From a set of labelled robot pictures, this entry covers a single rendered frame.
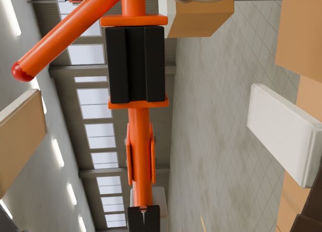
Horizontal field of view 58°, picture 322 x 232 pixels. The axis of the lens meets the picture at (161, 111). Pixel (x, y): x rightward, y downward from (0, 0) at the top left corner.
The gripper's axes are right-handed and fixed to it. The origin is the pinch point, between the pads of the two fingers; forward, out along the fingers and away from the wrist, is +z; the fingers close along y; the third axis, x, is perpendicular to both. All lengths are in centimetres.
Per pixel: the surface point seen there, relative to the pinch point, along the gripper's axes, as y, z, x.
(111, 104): -3.3, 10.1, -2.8
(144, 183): -0.3, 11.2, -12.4
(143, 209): -0.5, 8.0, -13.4
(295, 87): 119, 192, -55
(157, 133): 61, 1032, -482
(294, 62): 24.2, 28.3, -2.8
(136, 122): -1.0, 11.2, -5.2
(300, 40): 24.1, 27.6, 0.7
